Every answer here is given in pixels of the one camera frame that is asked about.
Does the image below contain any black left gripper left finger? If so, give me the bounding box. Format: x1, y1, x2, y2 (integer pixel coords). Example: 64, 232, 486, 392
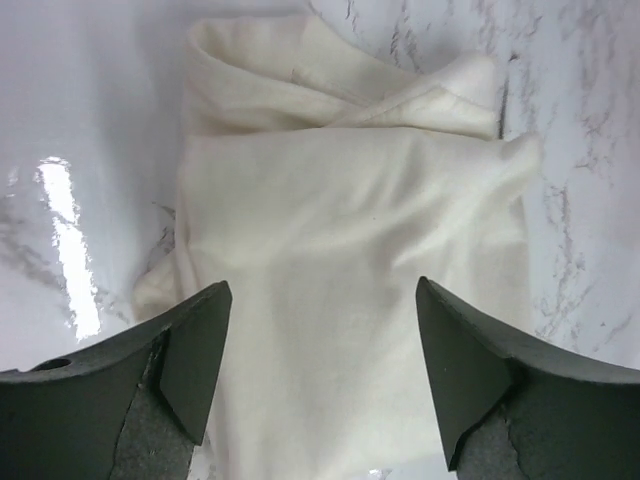
1, 282, 232, 479

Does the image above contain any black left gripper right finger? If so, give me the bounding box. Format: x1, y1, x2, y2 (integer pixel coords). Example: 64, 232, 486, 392
416, 278, 639, 479

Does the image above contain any cream white t shirt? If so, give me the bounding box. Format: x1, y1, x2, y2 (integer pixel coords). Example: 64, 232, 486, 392
133, 16, 542, 479

